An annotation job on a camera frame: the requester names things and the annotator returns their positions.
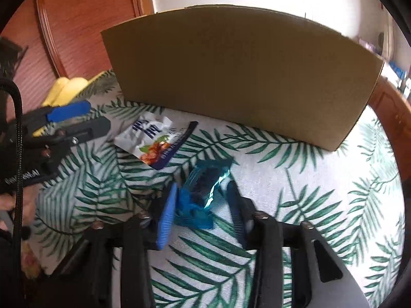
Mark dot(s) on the leaf-patterned bed cover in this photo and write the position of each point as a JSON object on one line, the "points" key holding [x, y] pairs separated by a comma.
{"points": [[352, 196]]}

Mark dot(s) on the yellow plush toy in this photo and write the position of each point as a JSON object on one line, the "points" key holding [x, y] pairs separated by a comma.
{"points": [[64, 91]]}

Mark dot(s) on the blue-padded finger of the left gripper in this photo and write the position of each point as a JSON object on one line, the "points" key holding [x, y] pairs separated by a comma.
{"points": [[59, 114]]}

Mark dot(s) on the white blue-lettered snack pouch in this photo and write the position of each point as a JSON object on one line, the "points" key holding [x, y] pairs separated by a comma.
{"points": [[154, 139]]}

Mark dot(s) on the wooden side cabinet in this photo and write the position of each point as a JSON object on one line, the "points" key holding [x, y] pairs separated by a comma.
{"points": [[393, 112]]}

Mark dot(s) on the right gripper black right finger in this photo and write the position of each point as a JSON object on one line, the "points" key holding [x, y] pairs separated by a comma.
{"points": [[242, 213]]}

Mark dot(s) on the teal foil snack packet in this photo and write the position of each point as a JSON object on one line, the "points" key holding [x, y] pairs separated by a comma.
{"points": [[196, 195]]}

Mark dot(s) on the wooden slatted headboard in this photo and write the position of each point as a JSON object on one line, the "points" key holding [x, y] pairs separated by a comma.
{"points": [[62, 38]]}

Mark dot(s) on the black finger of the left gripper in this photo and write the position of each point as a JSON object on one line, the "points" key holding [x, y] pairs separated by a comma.
{"points": [[83, 131]]}

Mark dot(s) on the brown cardboard box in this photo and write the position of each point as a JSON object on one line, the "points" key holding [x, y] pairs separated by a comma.
{"points": [[253, 66]]}

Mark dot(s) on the person's left hand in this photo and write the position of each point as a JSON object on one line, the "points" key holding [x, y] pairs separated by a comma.
{"points": [[30, 194]]}

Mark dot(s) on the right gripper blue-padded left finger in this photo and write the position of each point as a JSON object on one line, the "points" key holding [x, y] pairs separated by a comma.
{"points": [[165, 219]]}

